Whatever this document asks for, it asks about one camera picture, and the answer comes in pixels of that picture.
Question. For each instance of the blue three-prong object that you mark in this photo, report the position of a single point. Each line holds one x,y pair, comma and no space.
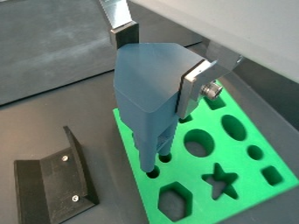
149,74

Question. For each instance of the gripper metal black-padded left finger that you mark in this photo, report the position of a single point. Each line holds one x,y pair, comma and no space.
124,27

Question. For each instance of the black curved holder stand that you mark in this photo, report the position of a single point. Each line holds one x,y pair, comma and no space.
54,186

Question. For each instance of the green shape-sorting board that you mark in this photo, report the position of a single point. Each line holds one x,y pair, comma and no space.
225,168

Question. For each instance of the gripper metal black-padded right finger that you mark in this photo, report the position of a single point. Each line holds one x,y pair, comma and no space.
200,80

